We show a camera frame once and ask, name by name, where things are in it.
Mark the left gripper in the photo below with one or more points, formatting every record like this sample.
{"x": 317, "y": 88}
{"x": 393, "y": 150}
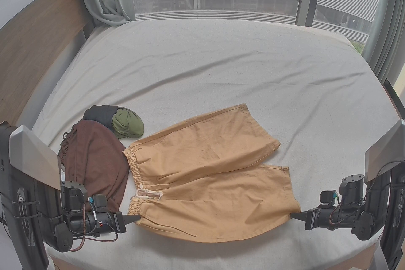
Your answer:
{"x": 104, "y": 223}

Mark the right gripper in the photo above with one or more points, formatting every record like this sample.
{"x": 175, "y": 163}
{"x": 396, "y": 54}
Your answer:
{"x": 319, "y": 218}

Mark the tan shorts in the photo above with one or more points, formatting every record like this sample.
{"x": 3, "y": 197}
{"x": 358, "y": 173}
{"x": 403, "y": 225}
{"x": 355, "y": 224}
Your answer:
{"x": 205, "y": 173}

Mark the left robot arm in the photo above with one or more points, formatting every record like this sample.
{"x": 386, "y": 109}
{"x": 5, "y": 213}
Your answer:
{"x": 34, "y": 158}

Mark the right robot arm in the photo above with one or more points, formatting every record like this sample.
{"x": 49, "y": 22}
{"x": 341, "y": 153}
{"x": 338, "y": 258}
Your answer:
{"x": 382, "y": 151}

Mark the bed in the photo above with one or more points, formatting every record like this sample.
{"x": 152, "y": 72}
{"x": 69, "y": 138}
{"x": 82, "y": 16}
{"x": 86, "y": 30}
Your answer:
{"x": 221, "y": 72}

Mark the brown garment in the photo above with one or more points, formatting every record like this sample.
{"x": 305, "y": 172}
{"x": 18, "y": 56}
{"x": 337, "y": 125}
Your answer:
{"x": 95, "y": 154}

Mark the green garment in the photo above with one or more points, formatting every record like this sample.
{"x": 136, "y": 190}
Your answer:
{"x": 126, "y": 123}

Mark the black garment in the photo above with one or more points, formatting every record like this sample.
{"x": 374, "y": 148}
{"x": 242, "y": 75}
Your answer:
{"x": 98, "y": 115}

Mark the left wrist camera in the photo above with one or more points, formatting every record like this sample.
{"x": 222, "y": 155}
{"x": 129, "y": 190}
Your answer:
{"x": 99, "y": 203}

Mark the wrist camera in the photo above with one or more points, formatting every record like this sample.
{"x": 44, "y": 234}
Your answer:
{"x": 327, "y": 196}
{"x": 99, "y": 203}

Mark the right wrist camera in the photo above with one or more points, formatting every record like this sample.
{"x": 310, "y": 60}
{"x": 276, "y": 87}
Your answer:
{"x": 327, "y": 196}

